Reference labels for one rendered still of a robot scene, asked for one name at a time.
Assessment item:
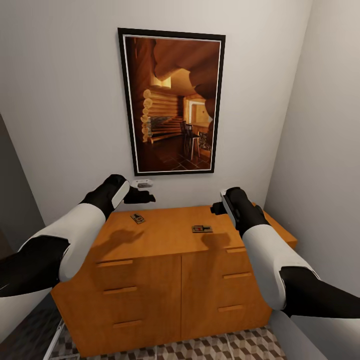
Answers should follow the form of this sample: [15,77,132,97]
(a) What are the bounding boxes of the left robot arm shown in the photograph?
[0,174,156,344]

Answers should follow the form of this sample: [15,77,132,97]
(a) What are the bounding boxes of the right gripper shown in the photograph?
[210,202,228,215]

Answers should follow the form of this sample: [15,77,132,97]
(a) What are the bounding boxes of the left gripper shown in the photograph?
[124,188,156,204]

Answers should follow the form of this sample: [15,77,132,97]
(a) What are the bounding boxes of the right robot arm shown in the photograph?
[210,187,360,360]

